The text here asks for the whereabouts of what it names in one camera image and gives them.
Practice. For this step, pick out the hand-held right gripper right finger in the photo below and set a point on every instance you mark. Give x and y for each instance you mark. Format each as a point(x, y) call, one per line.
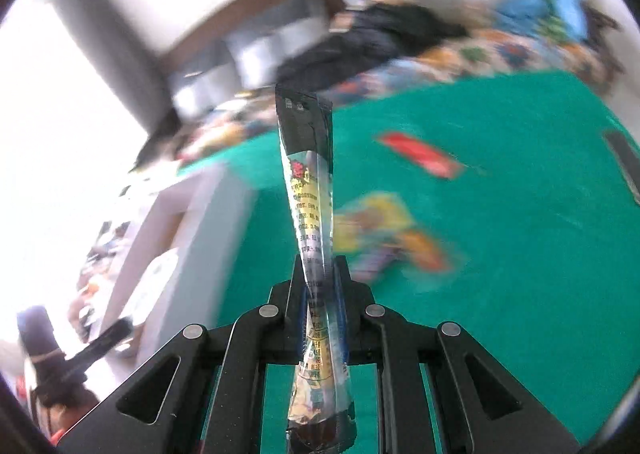
point(357, 299)

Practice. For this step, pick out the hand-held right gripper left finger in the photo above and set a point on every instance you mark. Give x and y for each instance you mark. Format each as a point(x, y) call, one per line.
point(285, 299)

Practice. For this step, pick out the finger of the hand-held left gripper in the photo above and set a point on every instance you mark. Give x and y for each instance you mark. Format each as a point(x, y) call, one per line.
point(107, 335)

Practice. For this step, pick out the white storage box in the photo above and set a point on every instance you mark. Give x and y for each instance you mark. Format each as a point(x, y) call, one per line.
point(200, 214)

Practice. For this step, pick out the long dark snack packet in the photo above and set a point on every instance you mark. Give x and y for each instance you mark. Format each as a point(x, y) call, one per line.
point(305, 174)

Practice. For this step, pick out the yellow cake packet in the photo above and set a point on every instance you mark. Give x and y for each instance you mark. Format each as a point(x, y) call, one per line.
point(375, 219)

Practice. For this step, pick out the orange snack packet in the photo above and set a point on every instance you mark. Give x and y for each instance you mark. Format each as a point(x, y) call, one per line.
point(425, 249)

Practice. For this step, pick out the red snack packet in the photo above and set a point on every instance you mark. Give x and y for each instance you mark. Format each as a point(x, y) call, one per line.
point(417, 154)

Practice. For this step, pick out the dark cloth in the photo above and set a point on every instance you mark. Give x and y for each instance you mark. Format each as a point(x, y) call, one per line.
point(160, 134)

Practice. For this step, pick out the black puffer jacket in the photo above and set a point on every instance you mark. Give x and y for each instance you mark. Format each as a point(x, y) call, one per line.
point(370, 39)

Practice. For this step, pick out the patterned bedspread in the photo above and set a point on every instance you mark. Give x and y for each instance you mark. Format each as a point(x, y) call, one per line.
point(500, 54)

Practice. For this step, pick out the grey curtain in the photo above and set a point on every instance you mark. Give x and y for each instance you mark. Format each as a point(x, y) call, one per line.
point(115, 49)

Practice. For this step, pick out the dark screen smartphone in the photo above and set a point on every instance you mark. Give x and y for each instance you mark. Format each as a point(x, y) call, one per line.
point(622, 154)

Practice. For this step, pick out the blue cloth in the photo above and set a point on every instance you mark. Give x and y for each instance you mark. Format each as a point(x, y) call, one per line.
point(525, 4)

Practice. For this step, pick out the dark brown bag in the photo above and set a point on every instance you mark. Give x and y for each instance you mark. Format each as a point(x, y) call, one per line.
point(607, 34)

